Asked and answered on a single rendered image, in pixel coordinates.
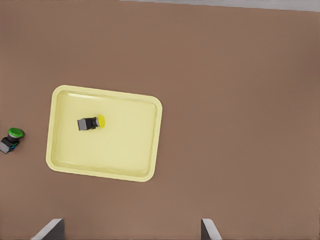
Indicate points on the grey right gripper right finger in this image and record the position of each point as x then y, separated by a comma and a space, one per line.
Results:
209, 230

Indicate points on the yellow push-button switch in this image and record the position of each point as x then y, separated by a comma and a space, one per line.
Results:
88, 123

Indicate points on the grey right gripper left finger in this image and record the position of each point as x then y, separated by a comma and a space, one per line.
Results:
52, 231

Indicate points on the green push-button switch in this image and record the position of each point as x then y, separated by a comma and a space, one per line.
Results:
11, 140

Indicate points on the pale yellow tray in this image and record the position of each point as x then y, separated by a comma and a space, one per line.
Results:
125, 147

